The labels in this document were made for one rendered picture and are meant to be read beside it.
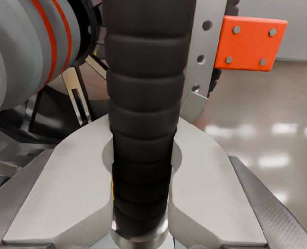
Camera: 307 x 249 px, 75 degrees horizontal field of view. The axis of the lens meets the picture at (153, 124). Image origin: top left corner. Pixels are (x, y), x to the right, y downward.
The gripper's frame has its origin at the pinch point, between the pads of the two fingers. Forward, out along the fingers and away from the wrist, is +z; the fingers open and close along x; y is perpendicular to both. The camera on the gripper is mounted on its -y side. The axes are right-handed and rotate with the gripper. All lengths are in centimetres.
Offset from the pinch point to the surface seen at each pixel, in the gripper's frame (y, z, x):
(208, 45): -1.8, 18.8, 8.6
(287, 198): 83, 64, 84
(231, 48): -1.6, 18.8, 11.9
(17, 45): -2.5, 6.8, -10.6
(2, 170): 23.0, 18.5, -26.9
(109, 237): 61, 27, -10
